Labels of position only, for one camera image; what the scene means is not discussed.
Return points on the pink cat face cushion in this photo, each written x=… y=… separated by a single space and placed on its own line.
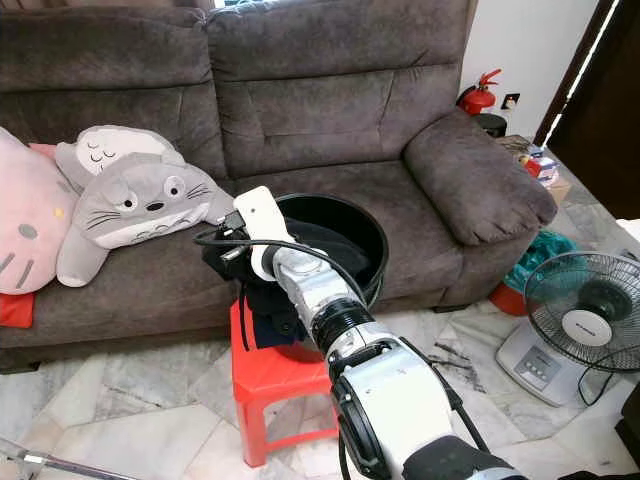
x=25 y=230

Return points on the red plastic stool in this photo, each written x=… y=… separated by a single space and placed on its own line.
x=275 y=385

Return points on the dark grey sofa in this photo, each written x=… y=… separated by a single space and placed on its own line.
x=340 y=110

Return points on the teal plastic bag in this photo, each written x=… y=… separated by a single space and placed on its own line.
x=540 y=260

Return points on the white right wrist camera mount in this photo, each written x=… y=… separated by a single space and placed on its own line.
x=260 y=220

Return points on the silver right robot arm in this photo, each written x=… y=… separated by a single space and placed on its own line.
x=400 y=400

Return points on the black round stand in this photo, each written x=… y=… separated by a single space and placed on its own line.
x=492 y=124

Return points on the red plastic basin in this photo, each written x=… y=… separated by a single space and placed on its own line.
x=508 y=298

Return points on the black plastic bucket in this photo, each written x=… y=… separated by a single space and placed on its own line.
x=345 y=240

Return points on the white floor fan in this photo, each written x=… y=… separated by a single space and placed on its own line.
x=575 y=320

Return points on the grey Totoro plush open eyes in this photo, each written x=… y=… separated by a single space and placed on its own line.
x=150 y=210

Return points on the dark wooden door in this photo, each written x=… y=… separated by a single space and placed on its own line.
x=600 y=110

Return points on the black garment green logo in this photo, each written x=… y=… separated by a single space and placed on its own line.
x=270 y=312

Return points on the cardboard box with clutter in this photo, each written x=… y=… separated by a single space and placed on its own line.
x=545 y=170

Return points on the pale Totoro plush closed eyes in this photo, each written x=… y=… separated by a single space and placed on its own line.
x=120 y=148

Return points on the red fire extinguisher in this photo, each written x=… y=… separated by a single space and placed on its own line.
x=480 y=95

